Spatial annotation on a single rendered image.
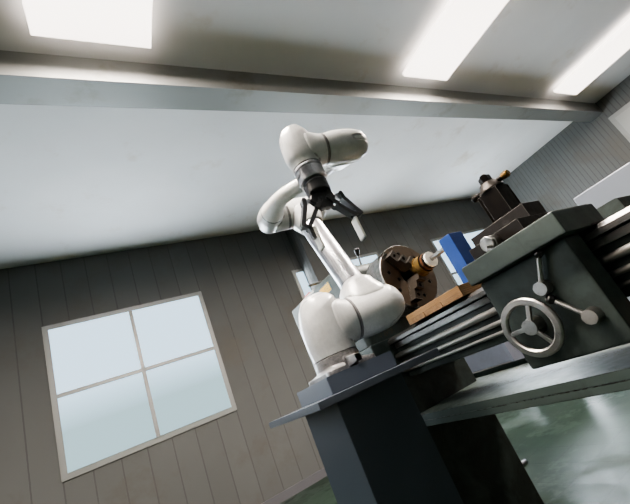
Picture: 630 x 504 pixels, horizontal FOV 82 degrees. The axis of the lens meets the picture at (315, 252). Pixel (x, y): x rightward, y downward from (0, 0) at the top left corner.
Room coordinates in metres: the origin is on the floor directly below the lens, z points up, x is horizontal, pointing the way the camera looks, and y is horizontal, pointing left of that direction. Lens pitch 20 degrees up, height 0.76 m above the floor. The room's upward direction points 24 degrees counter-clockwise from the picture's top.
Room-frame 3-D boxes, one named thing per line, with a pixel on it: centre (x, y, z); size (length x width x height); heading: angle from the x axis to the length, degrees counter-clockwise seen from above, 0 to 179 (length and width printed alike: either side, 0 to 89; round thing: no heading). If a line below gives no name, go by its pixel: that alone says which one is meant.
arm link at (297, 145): (0.96, -0.10, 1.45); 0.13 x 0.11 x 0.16; 113
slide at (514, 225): (1.16, -0.67, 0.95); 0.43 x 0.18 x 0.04; 124
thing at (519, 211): (1.15, -0.60, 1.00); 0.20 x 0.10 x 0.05; 34
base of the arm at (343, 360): (1.24, 0.07, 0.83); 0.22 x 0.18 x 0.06; 33
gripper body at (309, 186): (0.96, -0.08, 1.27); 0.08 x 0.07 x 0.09; 116
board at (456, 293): (1.49, -0.46, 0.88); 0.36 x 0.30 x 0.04; 124
